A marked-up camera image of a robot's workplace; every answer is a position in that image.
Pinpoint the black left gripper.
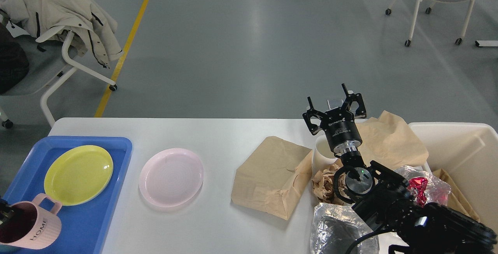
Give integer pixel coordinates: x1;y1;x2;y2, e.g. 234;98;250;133
0;198;12;227

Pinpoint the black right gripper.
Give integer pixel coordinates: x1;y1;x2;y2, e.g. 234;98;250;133
303;83;367;154

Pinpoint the pink ribbed mug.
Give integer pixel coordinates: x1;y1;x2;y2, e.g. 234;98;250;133
0;193;62;249

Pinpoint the pink plate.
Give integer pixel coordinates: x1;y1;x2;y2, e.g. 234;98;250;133
139;148;204;210

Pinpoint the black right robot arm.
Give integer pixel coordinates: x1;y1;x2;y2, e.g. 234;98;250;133
302;84;497;254

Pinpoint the white paper cup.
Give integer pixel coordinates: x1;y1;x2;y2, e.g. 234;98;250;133
312;135;338;176

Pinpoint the crumpled brown paper sheet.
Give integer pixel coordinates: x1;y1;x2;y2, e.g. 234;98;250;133
356;111;429;170

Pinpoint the crumpled brown paper ball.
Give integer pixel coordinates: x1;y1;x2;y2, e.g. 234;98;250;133
312;163;347;205

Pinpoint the yellow plate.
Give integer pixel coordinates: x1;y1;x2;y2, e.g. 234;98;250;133
43;145;114;206

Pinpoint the blue plastic tray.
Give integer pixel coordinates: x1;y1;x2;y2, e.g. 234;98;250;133
2;136;132;254

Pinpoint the brown paper bag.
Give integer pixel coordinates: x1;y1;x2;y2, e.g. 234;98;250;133
231;136;312;220

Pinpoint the red foil wrapper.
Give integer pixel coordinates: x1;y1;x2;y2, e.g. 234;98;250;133
407;177;428;207

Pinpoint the silver foil bag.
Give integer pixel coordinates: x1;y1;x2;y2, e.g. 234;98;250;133
310;203;372;254

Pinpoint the clear plastic wrap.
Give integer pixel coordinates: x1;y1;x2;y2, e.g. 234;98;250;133
395;165;451;206

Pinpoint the white plastic bin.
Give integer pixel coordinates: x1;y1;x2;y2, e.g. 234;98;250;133
409;122;498;231

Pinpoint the brown paper in bin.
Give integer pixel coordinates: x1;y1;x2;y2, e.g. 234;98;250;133
432;169;480;222

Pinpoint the black bag on chair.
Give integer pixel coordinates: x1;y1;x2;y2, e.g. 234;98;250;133
0;24;30;93

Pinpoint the white chair left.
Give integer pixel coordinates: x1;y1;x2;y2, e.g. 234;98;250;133
2;26;117;126

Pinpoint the white bar on floor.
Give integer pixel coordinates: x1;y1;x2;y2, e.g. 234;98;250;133
475;40;498;48

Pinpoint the beige jacket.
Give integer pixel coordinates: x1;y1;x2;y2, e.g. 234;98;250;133
0;0;123;66

